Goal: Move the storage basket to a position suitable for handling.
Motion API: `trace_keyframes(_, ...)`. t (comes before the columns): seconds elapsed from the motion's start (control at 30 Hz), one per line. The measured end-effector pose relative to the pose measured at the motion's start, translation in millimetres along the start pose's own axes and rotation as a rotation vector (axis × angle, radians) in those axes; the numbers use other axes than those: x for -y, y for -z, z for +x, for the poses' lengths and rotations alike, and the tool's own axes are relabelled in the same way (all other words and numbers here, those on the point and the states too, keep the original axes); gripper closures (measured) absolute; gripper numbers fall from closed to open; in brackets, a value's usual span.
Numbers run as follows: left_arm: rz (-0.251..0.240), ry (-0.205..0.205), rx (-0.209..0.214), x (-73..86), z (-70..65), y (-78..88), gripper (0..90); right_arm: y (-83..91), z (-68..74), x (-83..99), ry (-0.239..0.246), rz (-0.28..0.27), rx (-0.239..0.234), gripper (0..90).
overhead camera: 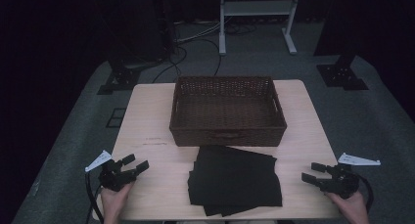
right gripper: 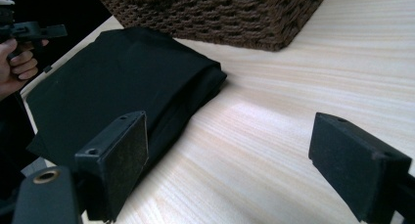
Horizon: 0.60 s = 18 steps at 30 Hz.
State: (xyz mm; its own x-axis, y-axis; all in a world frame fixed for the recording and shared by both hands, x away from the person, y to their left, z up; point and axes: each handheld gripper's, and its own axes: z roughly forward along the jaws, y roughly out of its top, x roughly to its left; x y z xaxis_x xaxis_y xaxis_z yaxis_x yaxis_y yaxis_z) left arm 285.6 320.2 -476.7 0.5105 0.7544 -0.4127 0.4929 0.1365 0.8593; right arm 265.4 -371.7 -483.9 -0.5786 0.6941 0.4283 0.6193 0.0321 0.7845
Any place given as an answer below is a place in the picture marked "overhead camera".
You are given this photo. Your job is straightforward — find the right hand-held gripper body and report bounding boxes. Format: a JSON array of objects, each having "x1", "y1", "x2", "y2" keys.
[{"x1": 321, "y1": 153, "x2": 382, "y2": 200}]

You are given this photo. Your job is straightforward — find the white floor cables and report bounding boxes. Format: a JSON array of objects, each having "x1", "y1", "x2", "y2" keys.
[{"x1": 173, "y1": 21, "x2": 223, "y2": 44}]

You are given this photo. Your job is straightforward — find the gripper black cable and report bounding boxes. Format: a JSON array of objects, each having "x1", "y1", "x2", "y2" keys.
[
  {"x1": 84, "y1": 172, "x2": 106, "y2": 224},
  {"x1": 355, "y1": 174, "x2": 375, "y2": 214}
]

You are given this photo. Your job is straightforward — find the black cloth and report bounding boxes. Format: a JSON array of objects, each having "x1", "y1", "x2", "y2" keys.
[{"x1": 187, "y1": 145, "x2": 284, "y2": 218}]

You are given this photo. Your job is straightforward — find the person's left hand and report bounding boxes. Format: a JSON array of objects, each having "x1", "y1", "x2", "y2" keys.
[{"x1": 100, "y1": 182, "x2": 136, "y2": 224}]

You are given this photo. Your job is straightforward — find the brown woven basket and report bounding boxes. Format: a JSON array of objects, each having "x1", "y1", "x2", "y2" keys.
[{"x1": 168, "y1": 75, "x2": 288, "y2": 148}]

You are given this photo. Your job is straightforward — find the person's right hand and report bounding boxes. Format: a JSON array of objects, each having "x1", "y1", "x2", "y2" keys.
[{"x1": 325, "y1": 189, "x2": 371, "y2": 224}]

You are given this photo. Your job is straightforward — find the black floor cable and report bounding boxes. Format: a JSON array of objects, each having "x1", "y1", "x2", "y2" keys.
[
  {"x1": 195, "y1": 37, "x2": 223, "y2": 77},
  {"x1": 151, "y1": 45, "x2": 189, "y2": 84}
]

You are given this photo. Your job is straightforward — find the white metal stand frame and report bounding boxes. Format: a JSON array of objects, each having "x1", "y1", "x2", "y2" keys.
[{"x1": 218, "y1": 0, "x2": 301, "y2": 57}]

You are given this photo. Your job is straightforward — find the black stand base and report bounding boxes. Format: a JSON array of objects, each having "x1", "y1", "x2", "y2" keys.
[
  {"x1": 315, "y1": 53, "x2": 370, "y2": 92},
  {"x1": 97, "y1": 57, "x2": 142, "y2": 96}
]

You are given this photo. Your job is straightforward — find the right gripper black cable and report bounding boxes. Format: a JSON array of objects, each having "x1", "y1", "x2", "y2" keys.
[{"x1": 355, "y1": 174, "x2": 375, "y2": 214}]

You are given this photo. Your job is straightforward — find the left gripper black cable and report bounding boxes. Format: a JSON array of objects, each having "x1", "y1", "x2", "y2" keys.
[{"x1": 84, "y1": 172, "x2": 106, "y2": 224}]

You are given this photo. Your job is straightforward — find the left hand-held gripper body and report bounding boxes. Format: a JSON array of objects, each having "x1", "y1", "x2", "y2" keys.
[{"x1": 85, "y1": 150, "x2": 138, "y2": 193}]

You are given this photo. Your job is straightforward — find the dark equipment cabinet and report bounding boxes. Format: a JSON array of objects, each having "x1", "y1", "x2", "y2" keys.
[{"x1": 107, "y1": 0, "x2": 175, "y2": 66}]

